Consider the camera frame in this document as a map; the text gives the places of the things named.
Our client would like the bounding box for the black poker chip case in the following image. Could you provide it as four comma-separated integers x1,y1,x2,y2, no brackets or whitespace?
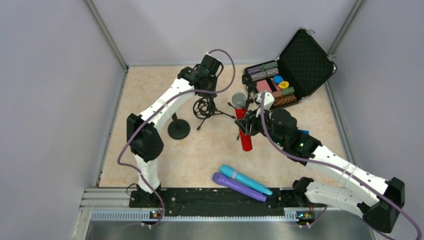
242,27,337,110

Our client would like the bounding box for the shock mount tripod stand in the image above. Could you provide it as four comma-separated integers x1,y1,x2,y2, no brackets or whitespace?
192,97,236,131

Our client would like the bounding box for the red white chip stack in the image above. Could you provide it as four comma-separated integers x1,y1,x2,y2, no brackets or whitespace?
271,91,284,100

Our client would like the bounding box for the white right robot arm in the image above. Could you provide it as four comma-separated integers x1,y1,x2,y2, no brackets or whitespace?
234,108,405,234

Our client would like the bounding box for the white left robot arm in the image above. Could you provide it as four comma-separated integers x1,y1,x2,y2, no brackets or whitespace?
126,54,223,198

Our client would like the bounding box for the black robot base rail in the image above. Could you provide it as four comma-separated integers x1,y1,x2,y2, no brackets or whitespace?
129,187,323,217

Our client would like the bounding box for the blue toy brick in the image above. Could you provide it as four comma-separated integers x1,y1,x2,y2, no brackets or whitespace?
299,129,310,135

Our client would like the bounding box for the cyan toy microphone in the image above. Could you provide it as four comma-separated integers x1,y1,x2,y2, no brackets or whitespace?
220,164,273,196

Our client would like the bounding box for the purple chip stack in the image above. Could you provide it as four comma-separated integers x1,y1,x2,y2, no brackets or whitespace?
247,66,263,75

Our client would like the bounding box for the green chip stack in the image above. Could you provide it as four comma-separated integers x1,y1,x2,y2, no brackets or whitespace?
281,86,295,97

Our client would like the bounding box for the black tripod mic stand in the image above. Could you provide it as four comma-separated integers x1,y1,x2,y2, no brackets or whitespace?
227,74,256,141

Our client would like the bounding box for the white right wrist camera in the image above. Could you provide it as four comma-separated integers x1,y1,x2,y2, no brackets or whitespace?
254,91,275,105

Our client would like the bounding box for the orange black chip stack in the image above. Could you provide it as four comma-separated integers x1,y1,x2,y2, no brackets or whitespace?
273,94,297,107

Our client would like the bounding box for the red playing card deck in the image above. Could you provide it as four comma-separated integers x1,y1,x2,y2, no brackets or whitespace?
256,79,273,93

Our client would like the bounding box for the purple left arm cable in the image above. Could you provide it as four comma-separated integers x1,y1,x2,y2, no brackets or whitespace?
117,48,236,229

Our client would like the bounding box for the yellow round dealer chip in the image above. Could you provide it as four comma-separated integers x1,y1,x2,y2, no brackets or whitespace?
278,81,290,90

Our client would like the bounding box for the black round base stand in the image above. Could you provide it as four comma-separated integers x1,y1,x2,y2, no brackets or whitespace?
167,113,191,140

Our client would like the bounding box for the blue round dealer chip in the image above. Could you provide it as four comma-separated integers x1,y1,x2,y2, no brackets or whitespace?
272,75,284,85

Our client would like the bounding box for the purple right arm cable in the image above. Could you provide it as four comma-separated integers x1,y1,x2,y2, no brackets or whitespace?
260,91,424,240

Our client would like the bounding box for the red glitter microphone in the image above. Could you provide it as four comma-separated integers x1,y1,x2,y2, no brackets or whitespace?
231,92,253,152

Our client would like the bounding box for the purple toy microphone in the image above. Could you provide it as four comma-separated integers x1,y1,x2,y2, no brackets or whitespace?
212,172,267,202

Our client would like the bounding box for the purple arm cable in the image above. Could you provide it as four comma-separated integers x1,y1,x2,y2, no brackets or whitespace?
260,91,424,240
117,48,236,229

